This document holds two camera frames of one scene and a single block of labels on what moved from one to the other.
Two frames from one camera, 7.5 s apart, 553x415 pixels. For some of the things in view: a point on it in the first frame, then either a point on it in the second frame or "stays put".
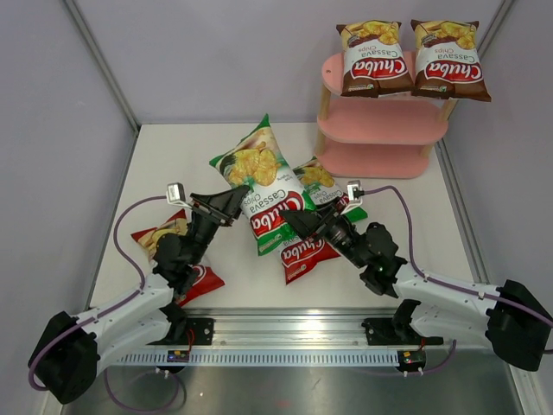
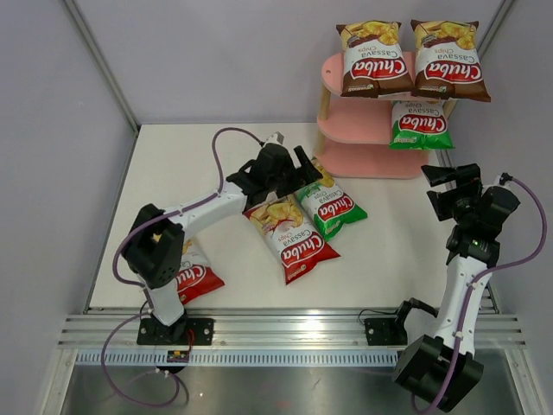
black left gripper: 229,205 to 299,177
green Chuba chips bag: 259,162 to 420,124
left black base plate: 199,331 stays put
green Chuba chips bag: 320,189 stays put
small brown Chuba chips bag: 374,60 stays put
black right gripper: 306,220 to 468,181
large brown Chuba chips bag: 448,63 stays put
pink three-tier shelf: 377,137 stays put
